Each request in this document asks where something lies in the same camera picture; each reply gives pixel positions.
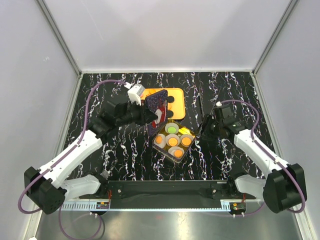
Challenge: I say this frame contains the green pink round cookie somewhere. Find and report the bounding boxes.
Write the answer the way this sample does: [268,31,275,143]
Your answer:
[167,126,177,134]

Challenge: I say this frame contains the black round cookie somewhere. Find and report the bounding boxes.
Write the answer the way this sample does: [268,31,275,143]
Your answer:
[166,110,174,119]
[167,96,175,103]

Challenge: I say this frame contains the orange round cookie bottom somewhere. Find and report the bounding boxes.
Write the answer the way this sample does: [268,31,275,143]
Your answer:
[168,137,179,147]

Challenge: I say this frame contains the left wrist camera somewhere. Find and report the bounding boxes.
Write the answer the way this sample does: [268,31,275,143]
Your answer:
[127,84,145,106]

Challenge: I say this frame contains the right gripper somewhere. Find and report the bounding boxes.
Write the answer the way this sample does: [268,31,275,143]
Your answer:
[193,113,223,143]

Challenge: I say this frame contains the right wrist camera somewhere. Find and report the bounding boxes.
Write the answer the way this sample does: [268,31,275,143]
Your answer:
[215,103,234,120]

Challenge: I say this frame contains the orange waffle cookie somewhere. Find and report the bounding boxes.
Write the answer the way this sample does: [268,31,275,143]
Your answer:
[181,137,192,146]

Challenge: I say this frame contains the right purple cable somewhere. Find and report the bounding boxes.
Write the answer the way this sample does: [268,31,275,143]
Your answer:
[216,99,308,216]

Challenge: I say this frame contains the gold box lid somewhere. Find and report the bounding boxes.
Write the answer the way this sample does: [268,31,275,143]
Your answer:
[145,89,168,136]

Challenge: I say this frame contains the white paper cup bottom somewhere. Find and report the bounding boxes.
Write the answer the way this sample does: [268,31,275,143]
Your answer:
[168,146,185,159]

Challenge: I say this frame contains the white paper cup top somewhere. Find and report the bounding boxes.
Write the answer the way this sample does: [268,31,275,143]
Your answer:
[164,122,179,134]

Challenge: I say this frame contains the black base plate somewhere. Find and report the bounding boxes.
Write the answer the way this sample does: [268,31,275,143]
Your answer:
[106,180,244,211]

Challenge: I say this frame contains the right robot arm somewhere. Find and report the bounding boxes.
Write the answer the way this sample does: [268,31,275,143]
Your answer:
[199,114,307,214]

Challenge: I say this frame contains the black round cookie lower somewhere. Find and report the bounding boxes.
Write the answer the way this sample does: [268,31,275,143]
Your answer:
[166,110,174,119]

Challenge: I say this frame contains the orange plastic tray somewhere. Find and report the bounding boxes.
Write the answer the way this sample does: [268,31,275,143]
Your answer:
[141,88,186,120]

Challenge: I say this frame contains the orange flower cookie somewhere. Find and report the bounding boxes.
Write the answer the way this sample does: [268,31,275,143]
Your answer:
[174,149,183,158]
[155,135,163,144]

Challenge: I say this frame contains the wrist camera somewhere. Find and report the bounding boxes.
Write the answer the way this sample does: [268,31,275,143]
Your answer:
[215,103,234,120]
[127,84,145,106]

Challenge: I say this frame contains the white paper cup right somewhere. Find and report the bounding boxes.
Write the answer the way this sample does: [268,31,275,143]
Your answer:
[180,134,194,148]

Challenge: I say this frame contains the black round cookie upper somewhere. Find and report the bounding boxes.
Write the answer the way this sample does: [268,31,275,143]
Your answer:
[167,96,175,103]

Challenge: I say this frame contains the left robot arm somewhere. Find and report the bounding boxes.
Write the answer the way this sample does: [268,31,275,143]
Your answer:
[21,100,158,215]

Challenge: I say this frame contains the white paper cup centre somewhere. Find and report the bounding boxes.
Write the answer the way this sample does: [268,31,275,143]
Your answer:
[165,134,180,147]

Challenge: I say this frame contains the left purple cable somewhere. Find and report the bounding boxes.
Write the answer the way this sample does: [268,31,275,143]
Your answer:
[17,79,131,240]

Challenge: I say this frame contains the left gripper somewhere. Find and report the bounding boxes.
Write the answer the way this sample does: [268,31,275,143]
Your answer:
[117,98,158,127]

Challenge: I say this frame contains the white paper cup left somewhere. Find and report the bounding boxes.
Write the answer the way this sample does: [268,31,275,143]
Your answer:
[153,133,166,149]

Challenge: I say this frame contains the purple cable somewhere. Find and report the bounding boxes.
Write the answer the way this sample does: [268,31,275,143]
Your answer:
[17,79,131,240]
[216,99,308,216]

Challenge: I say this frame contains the clear cookie box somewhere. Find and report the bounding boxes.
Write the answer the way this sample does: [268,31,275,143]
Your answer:
[152,119,196,165]

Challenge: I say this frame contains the white paper cup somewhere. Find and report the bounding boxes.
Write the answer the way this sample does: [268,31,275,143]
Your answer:
[164,122,179,134]
[153,133,166,149]
[180,134,194,148]
[165,134,180,147]
[168,146,185,159]

